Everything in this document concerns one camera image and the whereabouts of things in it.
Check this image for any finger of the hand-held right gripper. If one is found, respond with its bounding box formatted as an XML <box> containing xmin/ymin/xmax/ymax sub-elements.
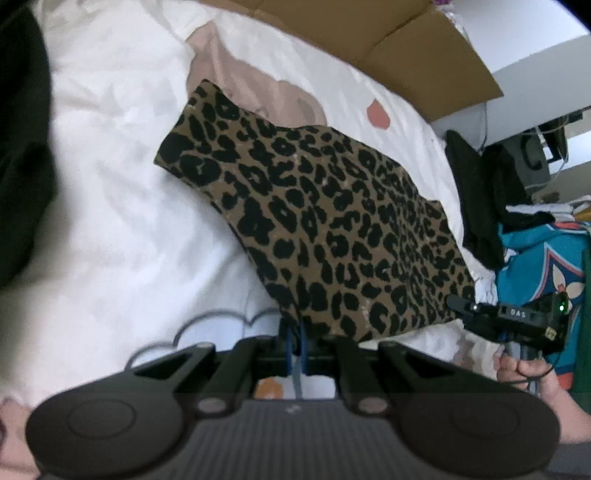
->
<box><xmin>445</xmin><ymin>295</ymin><xmax>502</xmax><ymax>335</ymax></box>

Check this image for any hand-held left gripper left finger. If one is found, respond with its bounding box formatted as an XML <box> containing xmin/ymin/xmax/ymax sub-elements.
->
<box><xmin>124</xmin><ymin>323</ymin><xmax>296</xmax><ymax>415</ymax></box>

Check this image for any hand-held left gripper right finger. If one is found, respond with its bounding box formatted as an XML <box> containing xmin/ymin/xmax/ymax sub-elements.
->
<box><xmin>297</xmin><ymin>323</ymin><xmax>462</xmax><ymax>415</ymax></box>

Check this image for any leopard print garment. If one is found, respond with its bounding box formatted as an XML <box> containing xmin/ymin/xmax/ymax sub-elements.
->
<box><xmin>154</xmin><ymin>78</ymin><xmax>477</xmax><ymax>344</ymax></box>

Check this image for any person's right forearm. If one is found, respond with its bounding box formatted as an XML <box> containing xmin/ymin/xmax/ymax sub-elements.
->
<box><xmin>551</xmin><ymin>390</ymin><xmax>591</xmax><ymax>446</ymax></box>

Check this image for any person's right hand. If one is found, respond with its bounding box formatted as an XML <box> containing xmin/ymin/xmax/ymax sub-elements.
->
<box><xmin>496</xmin><ymin>353</ymin><xmax>574</xmax><ymax>412</ymax></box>

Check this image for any teal printed fabric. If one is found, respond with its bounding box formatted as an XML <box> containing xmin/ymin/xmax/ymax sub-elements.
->
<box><xmin>495</xmin><ymin>222</ymin><xmax>591</xmax><ymax>402</ymax></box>

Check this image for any white folded cloth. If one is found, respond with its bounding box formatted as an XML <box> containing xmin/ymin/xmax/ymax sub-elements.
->
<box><xmin>505</xmin><ymin>196</ymin><xmax>591</xmax><ymax>227</ymax></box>

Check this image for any black cloth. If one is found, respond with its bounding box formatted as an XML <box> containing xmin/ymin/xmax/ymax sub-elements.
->
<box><xmin>444</xmin><ymin>129</ymin><xmax>557</xmax><ymax>273</ymax></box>

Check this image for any dark grey object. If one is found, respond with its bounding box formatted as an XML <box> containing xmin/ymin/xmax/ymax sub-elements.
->
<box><xmin>501</xmin><ymin>134</ymin><xmax>557</xmax><ymax>188</ymax></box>

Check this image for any white printed bed sheet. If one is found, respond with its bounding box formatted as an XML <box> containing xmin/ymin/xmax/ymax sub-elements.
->
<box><xmin>0</xmin><ymin>0</ymin><xmax>502</xmax><ymax>416</ymax></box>

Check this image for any brown cardboard box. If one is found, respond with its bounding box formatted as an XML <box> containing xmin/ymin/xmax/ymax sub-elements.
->
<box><xmin>198</xmin><ymin>0</ymin><xmax>505</xmax><ymax>123</ymax></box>

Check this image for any purple white plastic bag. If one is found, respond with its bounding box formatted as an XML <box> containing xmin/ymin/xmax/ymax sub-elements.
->
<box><xmin>429</xmin><ymin>0</ymin><xmax>467</xmax><ymax>24</ymax></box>

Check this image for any black clothing pile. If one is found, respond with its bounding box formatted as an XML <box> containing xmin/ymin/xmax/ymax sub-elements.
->
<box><xmin>0</xmin><ymin>0</ymin><xmax>58</xmax><ymax>289</ymax></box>

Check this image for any black cable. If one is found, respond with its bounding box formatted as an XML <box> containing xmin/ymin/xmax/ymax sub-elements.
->
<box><xmin>508</xmin><ymin>351</ymin><xmax>561</xmax><ymax>393</ymax></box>

